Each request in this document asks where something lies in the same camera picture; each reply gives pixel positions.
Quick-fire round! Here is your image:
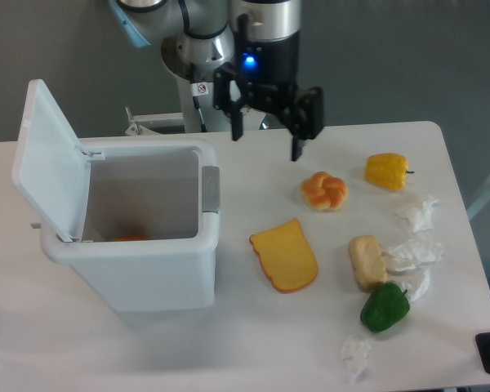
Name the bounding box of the white trash can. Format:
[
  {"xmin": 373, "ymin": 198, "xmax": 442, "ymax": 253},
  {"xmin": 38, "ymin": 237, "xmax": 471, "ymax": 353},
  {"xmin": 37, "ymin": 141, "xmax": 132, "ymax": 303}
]
[{"xmin": 41, "ymin": 136, "xmax": 220, "ymax": 312}]

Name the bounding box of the crumpled white paper middle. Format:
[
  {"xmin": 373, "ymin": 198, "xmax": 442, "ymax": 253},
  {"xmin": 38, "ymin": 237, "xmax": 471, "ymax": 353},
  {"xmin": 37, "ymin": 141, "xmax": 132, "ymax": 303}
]
[{"xmin": 384, "ymin": 236, "xmax": 444, "ymax": 274}]

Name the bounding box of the crumpled white paper upper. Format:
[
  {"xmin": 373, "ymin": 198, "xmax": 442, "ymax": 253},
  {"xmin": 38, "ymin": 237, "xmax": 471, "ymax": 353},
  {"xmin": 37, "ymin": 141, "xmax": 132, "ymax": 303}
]
[{"xmin": 395, "ymin": 195, "xmax": 439, "ymax": 234}]

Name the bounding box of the long orange bread loaf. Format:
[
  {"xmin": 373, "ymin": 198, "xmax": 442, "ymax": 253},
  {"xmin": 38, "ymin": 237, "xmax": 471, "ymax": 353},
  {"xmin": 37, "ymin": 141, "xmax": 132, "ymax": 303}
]
[{"xmin": 111, "ymin": 234, "xmax": 152, "ymax": 242}]

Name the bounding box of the white metal robot stand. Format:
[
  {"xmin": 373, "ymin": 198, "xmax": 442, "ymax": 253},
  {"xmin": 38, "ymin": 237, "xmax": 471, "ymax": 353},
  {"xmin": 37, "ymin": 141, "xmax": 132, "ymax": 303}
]
[{"xmin": 124, "ymin": 105, "xmax": 270, "ymax": 137}]

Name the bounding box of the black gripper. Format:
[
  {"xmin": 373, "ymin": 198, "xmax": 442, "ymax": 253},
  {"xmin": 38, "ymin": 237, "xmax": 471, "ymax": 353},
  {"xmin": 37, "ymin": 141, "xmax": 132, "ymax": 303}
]
[{"xmin": 213, "ymin": 30, "xmax": 323, "ymax": 162}]

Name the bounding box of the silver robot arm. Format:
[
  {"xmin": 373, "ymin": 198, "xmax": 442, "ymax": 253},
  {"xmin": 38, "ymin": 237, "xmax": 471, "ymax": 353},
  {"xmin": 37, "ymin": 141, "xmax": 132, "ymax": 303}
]
[{"xmin": 110, "ymin": 1, "xmax": 324, "ymax": 161}]

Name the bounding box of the knotted bread roll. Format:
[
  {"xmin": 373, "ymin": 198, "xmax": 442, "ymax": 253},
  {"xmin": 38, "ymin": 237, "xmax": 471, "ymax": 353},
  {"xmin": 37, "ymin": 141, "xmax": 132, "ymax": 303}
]
[{"xmin": 300, "ymin": 171, "xmax": 349, "ymax": 212}]

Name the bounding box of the orange toast slice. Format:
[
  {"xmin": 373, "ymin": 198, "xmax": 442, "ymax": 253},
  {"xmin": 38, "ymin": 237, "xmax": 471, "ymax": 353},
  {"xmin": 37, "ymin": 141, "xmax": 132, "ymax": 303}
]
[{"xmin": 249, "ymin": 218, "xmax": 319, "ymax": 293}]

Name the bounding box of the yellow bell pepper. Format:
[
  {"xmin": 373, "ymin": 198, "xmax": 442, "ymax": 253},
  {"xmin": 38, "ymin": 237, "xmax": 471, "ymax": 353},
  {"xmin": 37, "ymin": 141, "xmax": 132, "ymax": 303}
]
[{"xmin": 364, "ymin": 153, "xmax": 414, "ymax": 191}]

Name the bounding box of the green bell pepper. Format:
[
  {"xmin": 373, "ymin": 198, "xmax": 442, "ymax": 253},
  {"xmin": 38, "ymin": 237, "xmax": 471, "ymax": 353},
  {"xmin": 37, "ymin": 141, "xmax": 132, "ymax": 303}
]
[{"xmin": 360, "ymin": 282, "xmax": 410, "ymax": 333}]

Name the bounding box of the pale rectangular bread piece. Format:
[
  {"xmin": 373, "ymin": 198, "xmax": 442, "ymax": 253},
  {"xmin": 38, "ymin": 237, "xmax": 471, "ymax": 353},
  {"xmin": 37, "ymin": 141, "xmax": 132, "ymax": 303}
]
[{"xmin": 349, "ymin": 235, "xmax": 387, "ymax": 292}]

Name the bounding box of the crumpled white paper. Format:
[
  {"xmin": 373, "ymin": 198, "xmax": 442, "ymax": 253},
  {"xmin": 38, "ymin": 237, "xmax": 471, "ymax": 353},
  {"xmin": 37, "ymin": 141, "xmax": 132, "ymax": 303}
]
[
  {"xmin": 384, "ymin": 236, "xmax": 444, "ymax": 274},
  {"xmin": 395, "ymin": 195, "xmax": 439, "ymax": 234}
]

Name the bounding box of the crumpled white paper small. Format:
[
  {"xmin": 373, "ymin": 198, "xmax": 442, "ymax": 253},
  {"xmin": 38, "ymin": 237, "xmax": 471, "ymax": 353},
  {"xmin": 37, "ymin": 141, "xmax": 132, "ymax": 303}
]
[{"xmin": 340, "ymin": 335, "xmax": 372, "ymax": 381}]

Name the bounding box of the white trash can lid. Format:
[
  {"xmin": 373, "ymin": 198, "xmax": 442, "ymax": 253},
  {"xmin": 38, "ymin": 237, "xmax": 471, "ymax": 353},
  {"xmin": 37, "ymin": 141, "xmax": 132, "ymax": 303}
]
[{"xmin": 11, "ymin": 79, "xmax": 105, "ymax": 243}]

